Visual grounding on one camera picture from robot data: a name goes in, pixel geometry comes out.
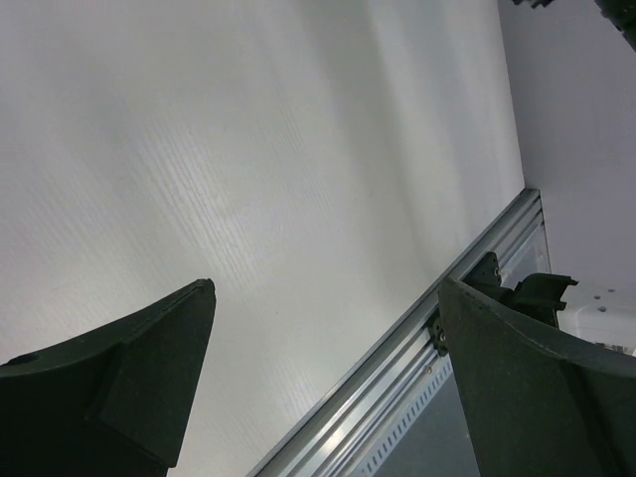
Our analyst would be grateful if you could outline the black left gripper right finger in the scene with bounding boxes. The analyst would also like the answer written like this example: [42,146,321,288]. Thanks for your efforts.
[439,278,635,476]

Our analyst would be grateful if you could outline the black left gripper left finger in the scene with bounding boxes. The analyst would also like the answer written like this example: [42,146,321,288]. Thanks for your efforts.
[1,278,217,476]

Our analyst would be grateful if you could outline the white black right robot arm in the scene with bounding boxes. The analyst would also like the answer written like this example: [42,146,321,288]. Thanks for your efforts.
[499,1,635,353]

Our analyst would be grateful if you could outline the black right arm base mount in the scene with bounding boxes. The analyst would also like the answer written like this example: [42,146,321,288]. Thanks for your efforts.
[429,251,513,357]

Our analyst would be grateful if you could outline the grey slotted cable duct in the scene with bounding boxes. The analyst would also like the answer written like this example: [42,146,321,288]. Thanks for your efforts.
[350,360,453,477]

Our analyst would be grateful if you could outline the aluminium rail frame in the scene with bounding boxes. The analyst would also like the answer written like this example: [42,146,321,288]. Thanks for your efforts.
[245,187,553,477]

